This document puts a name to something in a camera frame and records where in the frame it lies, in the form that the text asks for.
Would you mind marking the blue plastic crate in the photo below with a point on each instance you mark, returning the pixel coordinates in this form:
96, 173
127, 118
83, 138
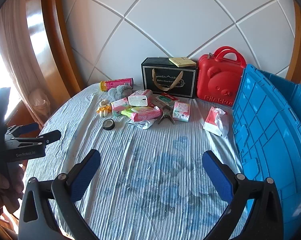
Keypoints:
265, 130

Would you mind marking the person's left hand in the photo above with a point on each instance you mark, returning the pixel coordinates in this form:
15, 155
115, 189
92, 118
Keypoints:
0, 182

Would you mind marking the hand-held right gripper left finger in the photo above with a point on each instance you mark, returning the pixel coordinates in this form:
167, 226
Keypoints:
86, 175

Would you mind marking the grey plush toy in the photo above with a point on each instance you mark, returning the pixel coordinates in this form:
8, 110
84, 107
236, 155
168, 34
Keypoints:
120, 92

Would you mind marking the metal spring clip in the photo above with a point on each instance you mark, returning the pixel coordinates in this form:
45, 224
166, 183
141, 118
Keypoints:
166, 115

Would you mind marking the beige curtain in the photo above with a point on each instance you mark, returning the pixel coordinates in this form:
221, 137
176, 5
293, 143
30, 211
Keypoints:
18, 60

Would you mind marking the red white tissue pack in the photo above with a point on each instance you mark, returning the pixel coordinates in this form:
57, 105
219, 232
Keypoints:
214, 120

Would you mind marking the red bear carry case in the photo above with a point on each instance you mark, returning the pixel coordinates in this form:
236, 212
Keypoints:
220, 80

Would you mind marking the pink drink can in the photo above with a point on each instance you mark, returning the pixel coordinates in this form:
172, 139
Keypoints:
115, 83

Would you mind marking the striped bed sheet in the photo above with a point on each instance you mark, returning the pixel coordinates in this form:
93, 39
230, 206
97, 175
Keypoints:
140, 167

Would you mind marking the yellow sticky note pad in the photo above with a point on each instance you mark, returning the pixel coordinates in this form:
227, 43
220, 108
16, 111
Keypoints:
181, 62

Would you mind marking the black gift box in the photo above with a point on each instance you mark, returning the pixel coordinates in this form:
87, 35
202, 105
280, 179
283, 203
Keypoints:
150, 80

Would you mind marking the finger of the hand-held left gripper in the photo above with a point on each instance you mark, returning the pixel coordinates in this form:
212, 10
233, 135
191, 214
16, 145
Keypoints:
28, 128
51, 136

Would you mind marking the small yellow bear doll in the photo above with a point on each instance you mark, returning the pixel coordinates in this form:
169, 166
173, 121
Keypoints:
104, 107

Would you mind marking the pink sanitary pad pack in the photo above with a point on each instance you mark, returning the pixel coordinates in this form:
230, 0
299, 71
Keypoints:
181, 111
119, 105

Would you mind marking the silver foil sachet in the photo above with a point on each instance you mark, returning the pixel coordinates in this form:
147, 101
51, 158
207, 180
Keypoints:
141, 124

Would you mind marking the black tape roll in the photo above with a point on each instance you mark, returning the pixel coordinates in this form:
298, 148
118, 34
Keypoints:
108, 125

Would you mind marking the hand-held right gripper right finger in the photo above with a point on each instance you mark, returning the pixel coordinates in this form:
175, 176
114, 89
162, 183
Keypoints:
218, 177

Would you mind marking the wooden headboard frame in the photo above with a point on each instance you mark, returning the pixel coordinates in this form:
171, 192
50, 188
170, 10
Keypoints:
53, 55

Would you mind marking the pink wet wipes pack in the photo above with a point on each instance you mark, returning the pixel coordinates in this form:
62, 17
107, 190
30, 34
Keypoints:
145, 113

